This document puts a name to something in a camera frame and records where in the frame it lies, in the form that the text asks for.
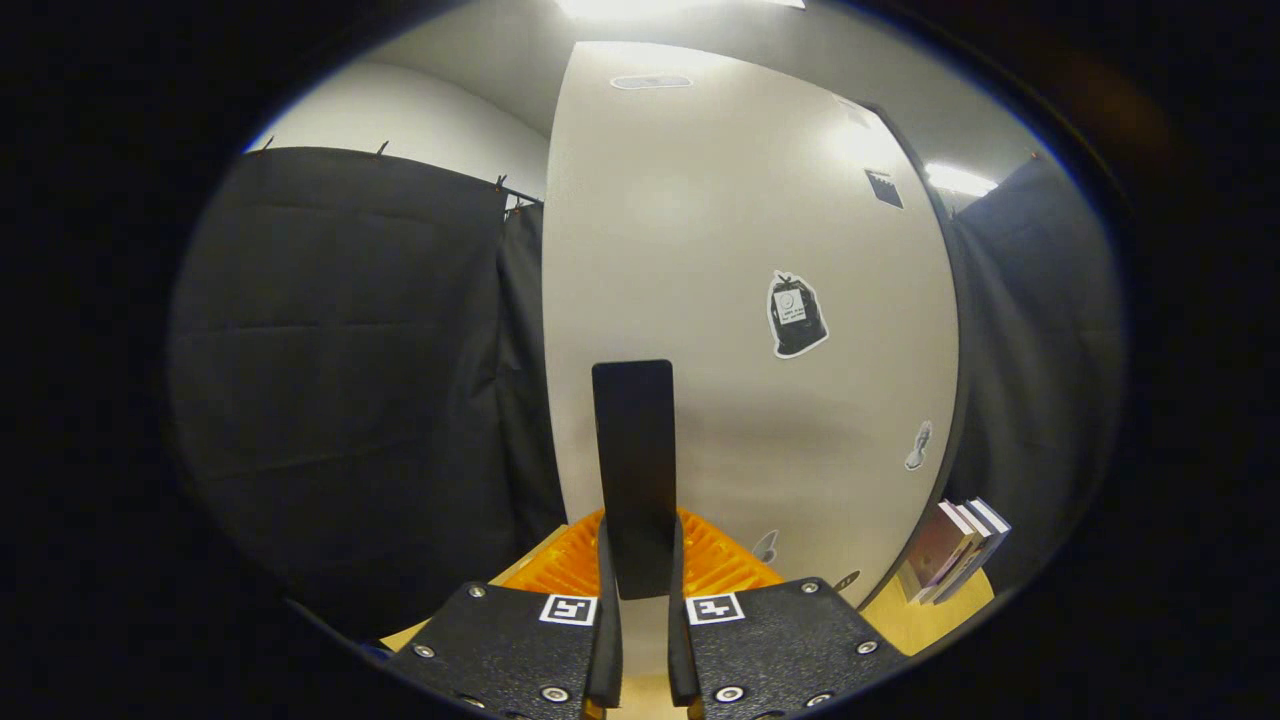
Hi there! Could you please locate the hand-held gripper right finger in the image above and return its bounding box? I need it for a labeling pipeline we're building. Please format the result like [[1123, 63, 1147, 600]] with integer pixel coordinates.
[[668, 508, 906, 720]]

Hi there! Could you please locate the grey blue book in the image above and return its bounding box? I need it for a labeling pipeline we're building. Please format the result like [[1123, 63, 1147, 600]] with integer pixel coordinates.
[[925, 497, 1013, 606]]

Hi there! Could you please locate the maroon cover book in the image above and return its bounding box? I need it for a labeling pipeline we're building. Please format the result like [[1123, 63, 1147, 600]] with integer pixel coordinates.
[[897, 500, 976, 601]]

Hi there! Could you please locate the rectangular ceiling light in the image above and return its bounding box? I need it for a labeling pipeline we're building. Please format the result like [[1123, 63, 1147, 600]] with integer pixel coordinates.
[[925, 162, 999, 198]]

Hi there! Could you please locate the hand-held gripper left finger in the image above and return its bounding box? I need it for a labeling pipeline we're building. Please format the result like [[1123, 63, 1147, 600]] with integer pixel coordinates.
[[385, 508, 626, 720]]

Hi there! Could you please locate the orange spine book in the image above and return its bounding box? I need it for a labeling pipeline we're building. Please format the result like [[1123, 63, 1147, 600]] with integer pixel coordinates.
[[915, 503, 996, 604]]

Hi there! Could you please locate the black backdrop cloth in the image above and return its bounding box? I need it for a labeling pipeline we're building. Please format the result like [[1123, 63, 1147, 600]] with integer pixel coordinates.
[[165, 147, 1126, 641]]

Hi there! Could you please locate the beige cabinet door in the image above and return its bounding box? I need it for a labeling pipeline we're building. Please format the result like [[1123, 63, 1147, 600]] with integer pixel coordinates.
[[540, 40, 961, 681]]

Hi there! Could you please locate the large round ceiling light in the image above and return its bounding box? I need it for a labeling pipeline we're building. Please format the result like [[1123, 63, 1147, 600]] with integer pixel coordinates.
[[555, 0, 806, 21]]

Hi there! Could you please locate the black door handle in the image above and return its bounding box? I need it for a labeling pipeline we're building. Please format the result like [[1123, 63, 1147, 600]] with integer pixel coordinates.
[[591, 360, 677, 601]]

